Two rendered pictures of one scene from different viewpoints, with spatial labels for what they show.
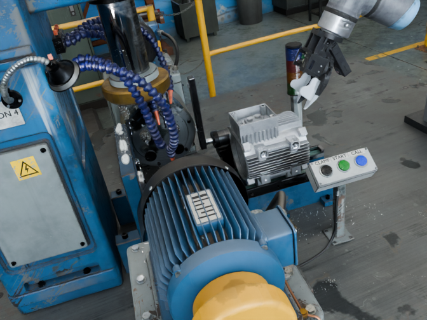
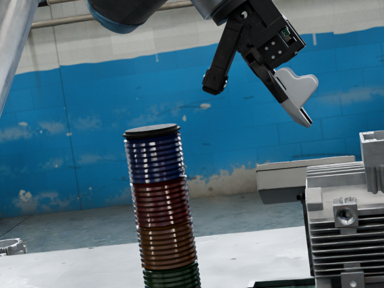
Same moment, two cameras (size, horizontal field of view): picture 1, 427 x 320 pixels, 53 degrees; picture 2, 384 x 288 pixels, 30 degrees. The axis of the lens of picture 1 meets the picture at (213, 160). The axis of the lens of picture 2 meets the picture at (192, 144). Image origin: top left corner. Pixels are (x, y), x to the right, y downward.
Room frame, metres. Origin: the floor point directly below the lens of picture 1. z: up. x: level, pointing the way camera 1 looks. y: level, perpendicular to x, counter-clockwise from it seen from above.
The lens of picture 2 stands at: (2.13, -0.03, 1.28)
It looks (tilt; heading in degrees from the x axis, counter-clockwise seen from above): 7 degrees down; 203
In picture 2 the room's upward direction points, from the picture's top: 8 degrees counter-clockwise
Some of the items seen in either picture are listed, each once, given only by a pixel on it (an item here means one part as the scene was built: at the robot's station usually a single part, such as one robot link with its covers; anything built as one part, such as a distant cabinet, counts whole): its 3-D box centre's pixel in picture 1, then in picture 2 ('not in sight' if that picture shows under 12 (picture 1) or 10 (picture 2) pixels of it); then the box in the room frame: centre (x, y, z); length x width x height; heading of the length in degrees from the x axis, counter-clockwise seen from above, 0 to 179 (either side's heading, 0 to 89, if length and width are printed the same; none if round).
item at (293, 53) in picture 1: (293, 52); (155, 156); (1.47, -0.35, 1.19); 0.06 x 0.06 x 0.04
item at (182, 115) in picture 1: (155, 120); not in sight; (1.41, 0.19, 1.04); 0.41 x 0.25 x 0.25; 10
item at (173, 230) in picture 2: (294, 75); (166, 240); (1.47, -0.35, 1.10); 0.06 x 0.06 x 0.04
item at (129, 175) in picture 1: (126, 197); not in sight; (1.06, 0.28, 0.97); 0.30 x 0.11 x 0.34; 10
